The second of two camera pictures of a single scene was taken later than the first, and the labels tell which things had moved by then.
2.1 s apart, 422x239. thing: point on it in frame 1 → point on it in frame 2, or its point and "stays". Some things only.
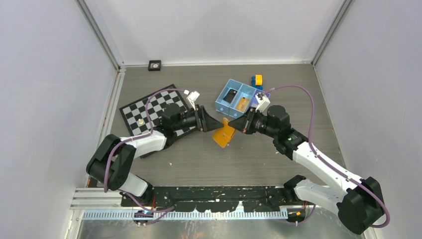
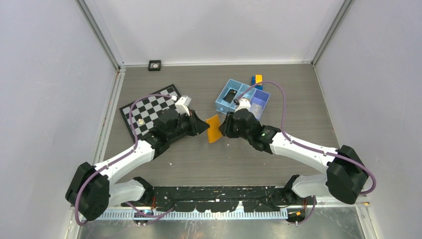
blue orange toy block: [257, 81] stays
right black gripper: [244, 123] → [226, 128]
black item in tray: [230, 95] stays
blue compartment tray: [236, 98] stays
